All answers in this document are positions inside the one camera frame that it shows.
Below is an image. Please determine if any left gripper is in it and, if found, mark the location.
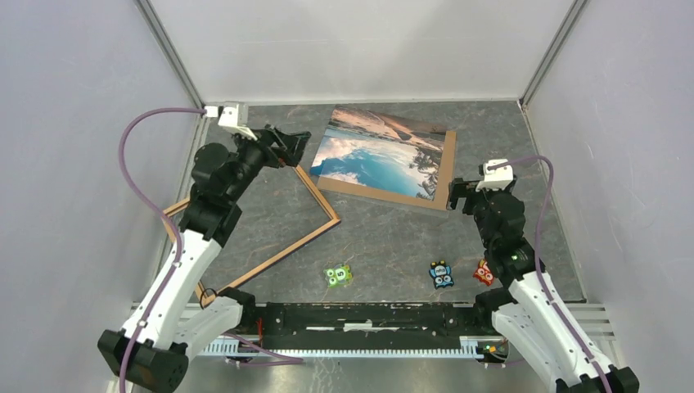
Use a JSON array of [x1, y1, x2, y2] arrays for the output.
[[225, 124, 311, 201]]

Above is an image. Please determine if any landscape photo print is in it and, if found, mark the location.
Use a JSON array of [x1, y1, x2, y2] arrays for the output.
[[309, 106, 455, 206]]

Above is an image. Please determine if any wooden picture frame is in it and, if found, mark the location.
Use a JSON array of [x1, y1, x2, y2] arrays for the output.
[[163, 166, 341, 306]]

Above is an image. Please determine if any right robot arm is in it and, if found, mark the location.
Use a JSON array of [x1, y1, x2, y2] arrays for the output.
[[448, 178, 640, 392]]

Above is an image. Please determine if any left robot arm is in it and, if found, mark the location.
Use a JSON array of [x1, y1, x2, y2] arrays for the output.
[[97, 125, 311, 392]]

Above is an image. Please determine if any blue owl sticker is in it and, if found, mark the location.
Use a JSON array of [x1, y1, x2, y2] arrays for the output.
[[429, 260, 454, 290]]

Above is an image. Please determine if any red owl sticker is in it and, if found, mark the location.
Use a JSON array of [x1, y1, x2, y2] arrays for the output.
[[472, 259, 495, 287]]

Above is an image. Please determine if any green owl sticker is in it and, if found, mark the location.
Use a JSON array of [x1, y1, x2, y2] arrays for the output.
[[323, 264, 353, 288]]

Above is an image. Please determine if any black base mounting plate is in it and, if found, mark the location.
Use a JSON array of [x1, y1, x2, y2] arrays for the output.
[[231, 302, 502, 350]]

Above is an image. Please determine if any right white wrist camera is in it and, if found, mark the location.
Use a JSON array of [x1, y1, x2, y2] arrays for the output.
[[475, 159, 515, 192]]

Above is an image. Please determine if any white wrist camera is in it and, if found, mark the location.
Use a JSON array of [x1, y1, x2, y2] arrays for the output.
[[475, 159, 515, 192], [204, 102, 258, 141]]

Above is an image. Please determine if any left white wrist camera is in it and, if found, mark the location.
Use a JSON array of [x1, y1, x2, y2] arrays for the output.
[[204, 102, 258, 141]]

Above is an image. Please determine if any white slotted cable duct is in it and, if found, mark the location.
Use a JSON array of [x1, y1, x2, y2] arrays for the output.
[[198, 336, 509, 361]]

